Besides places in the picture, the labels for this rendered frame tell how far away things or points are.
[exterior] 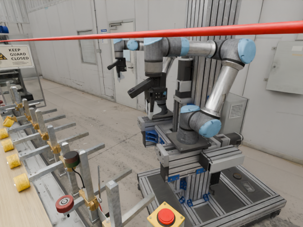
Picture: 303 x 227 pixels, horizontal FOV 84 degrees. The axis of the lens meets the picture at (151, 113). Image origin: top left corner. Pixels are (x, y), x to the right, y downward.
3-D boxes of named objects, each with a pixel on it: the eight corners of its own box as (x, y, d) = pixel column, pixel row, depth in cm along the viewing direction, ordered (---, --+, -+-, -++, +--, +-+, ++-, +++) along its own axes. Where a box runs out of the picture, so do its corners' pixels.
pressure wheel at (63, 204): (73, 206, 93) (69, 191, 88) (79, 216, 88) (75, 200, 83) (57, 216, 88) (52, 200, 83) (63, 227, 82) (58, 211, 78)
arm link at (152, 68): (147, 62, 64) (141, 61, 71) (147, 74, 66) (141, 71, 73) (165, 62, 66) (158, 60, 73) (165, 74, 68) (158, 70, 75)
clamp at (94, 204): (88, 192, 99) (86, 185, 97) (99, 206, 90) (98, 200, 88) (78, 197, 95) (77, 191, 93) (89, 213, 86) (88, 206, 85)
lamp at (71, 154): (82, 184, 87) (74, 149, 78) (87, 190, 83) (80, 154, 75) (70, 190, 83) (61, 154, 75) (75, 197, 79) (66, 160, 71)
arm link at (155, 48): (169, 31, 63) (149, 30, 59) (168, 61, 67) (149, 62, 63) (159, 32, 69) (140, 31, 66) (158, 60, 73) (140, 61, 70)
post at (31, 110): (46, 152, 166) (33, 106, 147) (47, 154, 164) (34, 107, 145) (42, 154, 164) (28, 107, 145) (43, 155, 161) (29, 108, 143)
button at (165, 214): (165, 209, 46) (165, 204, 45) (176, 219, 43) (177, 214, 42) (154, 219, 43) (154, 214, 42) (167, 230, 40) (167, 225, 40)
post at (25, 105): (38, 140, 181) (25, 97, 163) (39, 142, 179) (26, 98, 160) (34, 142, 179) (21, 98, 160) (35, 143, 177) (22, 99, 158)
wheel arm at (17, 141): (74, 124, 157) (74, 120, 155) (76, 125, 155) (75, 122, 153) (6, 145, 124) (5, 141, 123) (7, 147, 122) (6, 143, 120)
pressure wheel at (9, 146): (9, 136, 123) (12, 145, 121) (11, 142, 129) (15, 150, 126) (-2, 139, 119) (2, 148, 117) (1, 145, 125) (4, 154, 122)
